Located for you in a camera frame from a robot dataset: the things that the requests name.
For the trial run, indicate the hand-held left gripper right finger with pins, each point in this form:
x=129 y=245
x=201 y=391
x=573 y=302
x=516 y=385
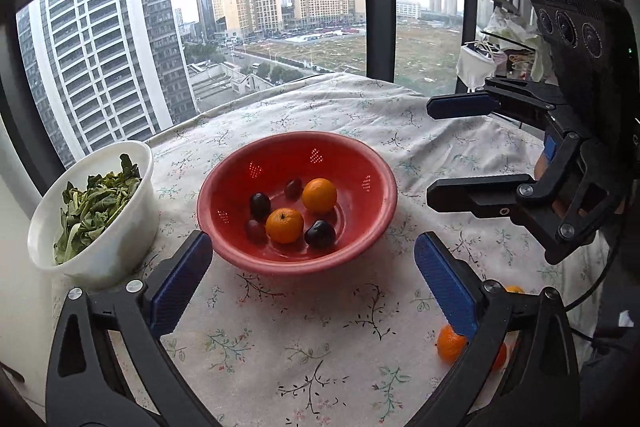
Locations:
x=442 y=277

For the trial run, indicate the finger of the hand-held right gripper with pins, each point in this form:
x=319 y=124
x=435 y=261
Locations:
x=460 y=106
x=475 y=194

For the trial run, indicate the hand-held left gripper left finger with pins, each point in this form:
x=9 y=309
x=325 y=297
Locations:
x=182 y=277

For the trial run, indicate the orange mandarin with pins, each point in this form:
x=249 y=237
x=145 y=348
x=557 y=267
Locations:
x=319 y=195
x=284 y=225
x=515 y=290
x=451 y=343

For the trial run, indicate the red grape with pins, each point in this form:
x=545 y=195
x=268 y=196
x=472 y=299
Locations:
x=293 y=188
x=255 y=231

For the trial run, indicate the red plum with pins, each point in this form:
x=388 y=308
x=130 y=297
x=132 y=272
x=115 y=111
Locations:
x=500 y=355

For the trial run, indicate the dark purple plum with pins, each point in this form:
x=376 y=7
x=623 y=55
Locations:
x=260 y=204
x=320 y=234

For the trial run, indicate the red plastic colander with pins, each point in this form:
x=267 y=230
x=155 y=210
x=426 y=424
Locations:
x=350 y=207

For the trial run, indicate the person's right hand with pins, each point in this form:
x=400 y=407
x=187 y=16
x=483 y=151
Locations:
x=541 y=168

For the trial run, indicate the white hanging garment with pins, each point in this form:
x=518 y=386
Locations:
x=475 y=67

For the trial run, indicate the white plastic bowl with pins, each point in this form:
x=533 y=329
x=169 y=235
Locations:
x=115 y=242

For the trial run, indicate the clothes drying rack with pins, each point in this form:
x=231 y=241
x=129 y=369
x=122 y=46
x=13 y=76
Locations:
x=515 y=42

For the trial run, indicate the leafy green vegetables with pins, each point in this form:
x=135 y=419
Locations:
x=95 y=207

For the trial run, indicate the floral white tablecloth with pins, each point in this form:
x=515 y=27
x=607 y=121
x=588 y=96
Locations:
x=300 y=332

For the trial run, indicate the black window frame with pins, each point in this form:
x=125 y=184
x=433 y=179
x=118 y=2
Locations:
x=377 y=7

